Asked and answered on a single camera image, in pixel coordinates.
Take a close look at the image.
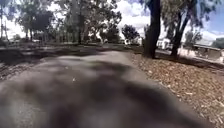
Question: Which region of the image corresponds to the grey asphalt path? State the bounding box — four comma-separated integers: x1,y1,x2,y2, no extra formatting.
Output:
0,50,214,128

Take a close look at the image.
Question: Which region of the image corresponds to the thick dark tree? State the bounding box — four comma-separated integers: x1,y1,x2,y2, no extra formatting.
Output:
139,0,163,60

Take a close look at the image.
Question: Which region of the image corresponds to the row of trees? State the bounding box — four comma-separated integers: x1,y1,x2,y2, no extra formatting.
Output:
0,0,143,46

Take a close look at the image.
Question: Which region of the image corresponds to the leaning dark tree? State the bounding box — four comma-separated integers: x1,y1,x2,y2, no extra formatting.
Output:
162,0,224,58

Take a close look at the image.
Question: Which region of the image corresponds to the brown leaf-strewn ground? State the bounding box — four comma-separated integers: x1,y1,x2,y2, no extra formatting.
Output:
0,46,68,83
128,51,224,128

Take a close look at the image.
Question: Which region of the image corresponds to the low building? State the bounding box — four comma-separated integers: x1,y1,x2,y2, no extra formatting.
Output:
191,43,224,64

